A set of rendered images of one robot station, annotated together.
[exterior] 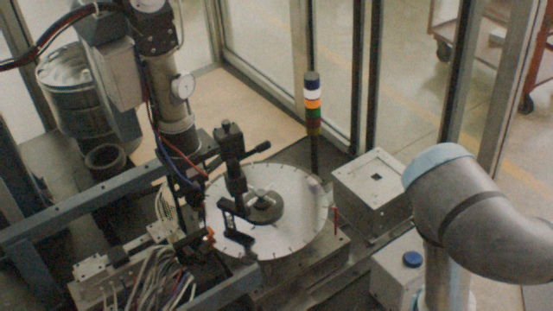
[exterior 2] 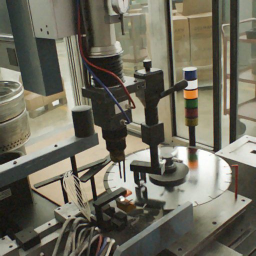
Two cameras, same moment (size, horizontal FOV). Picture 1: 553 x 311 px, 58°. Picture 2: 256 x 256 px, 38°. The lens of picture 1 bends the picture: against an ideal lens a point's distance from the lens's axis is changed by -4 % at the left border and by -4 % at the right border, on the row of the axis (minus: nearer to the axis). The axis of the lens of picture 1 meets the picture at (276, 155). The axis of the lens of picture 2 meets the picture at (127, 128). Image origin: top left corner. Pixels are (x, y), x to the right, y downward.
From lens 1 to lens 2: 0.54 m
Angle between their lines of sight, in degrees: 21
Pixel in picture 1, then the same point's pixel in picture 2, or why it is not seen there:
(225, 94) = not seen: hidden behind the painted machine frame
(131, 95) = (65, 22)
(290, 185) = (187, 157)
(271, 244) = (190, 196)
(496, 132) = not seen: outside the picture
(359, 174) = (239, 152)
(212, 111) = not seen: hidden behind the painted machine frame
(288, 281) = (207, 238)
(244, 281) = (180, 219)
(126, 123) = (50, 72)
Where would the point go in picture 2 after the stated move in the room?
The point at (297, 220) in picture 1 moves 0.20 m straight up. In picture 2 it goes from (206, 177) to (204, 104)
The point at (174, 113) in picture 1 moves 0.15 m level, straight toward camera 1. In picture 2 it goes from (107, 36) to (140, 45)
